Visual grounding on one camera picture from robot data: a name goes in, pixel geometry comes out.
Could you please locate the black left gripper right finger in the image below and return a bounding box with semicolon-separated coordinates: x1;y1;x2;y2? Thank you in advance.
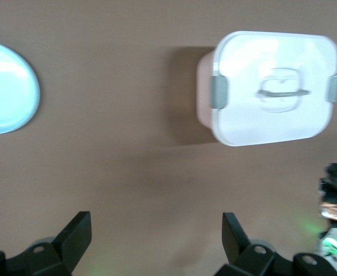
217;212;275;276

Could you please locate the light blue round plate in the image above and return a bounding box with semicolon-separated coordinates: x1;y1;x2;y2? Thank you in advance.
0;40;41;135

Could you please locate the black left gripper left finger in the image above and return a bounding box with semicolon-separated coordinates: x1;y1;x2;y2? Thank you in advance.
10;211;92;276

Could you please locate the pink box with white lid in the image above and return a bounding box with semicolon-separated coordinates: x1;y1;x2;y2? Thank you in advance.
196;30;337;147

